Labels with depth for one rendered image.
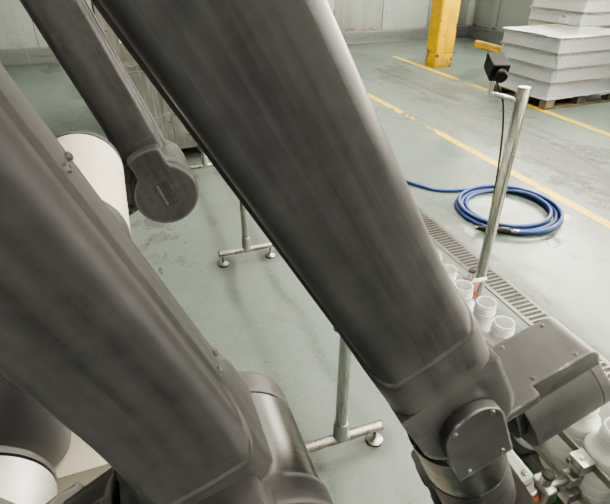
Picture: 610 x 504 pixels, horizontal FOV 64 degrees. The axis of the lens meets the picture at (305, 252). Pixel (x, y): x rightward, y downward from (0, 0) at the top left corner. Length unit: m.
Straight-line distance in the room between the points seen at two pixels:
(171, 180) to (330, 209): 0.46
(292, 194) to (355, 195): 0.02
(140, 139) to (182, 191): 0.08
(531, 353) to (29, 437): 0.35
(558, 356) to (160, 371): 0.24
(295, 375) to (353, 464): 0.52
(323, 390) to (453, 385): 2.07
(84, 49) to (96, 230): 0.44
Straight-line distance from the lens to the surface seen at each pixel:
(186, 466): 0.22
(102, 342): 0.18
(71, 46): 0.59
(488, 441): 0.29
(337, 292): 0.19
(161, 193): 0.62
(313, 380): 2.36
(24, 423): 0.41
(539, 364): 0.34
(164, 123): 4.71
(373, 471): 2.08
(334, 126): 0.16
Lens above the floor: 1.72
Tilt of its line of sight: 32 degrees down
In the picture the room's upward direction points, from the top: straight up
